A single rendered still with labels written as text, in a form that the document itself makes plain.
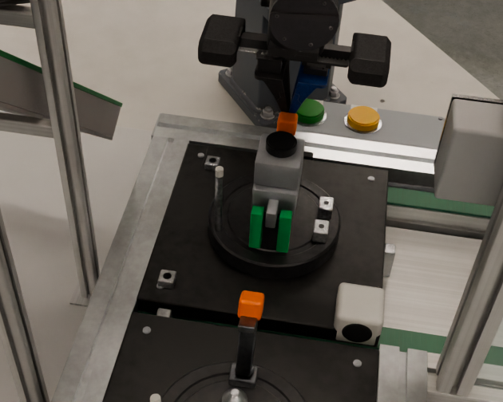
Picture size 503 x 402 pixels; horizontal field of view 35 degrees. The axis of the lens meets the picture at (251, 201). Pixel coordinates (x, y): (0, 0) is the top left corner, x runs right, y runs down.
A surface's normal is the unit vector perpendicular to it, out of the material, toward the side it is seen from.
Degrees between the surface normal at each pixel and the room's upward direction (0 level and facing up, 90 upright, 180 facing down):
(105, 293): 0
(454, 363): 90
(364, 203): 0
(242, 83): 90
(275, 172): 90
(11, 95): 90
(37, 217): 0
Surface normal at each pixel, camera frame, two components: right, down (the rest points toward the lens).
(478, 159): -0.15, 0.69
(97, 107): 0.95, 0.26
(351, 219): 0.04, -0.71
